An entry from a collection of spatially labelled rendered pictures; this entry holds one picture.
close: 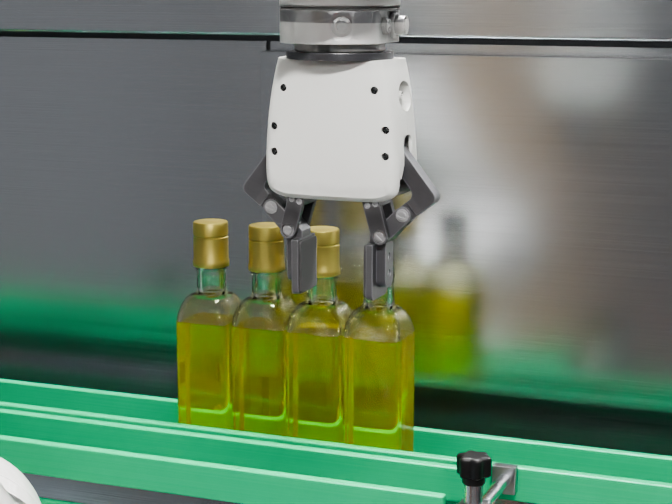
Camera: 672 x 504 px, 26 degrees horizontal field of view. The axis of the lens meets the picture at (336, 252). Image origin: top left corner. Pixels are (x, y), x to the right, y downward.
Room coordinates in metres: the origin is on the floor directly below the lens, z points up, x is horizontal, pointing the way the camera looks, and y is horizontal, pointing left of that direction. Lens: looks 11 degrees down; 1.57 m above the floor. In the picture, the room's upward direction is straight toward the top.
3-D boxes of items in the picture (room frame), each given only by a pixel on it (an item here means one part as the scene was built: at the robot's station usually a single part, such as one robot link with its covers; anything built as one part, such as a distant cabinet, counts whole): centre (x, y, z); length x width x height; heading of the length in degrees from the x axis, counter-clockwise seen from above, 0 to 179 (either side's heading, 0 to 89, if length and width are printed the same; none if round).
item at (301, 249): (1.04, 0.03, 1.37); 0.03 x 0.03 x 0.07; 69
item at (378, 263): (1.01, -0.04, 1.37); 0.03 x 0.03 x 0.07; 69
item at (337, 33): (1.02, 0.00, 1.53); 0.09 x 0.08 x 0.03; 69
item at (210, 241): (1.39, 0.12, 1.31); 0.04 x 0.04 x 0.04
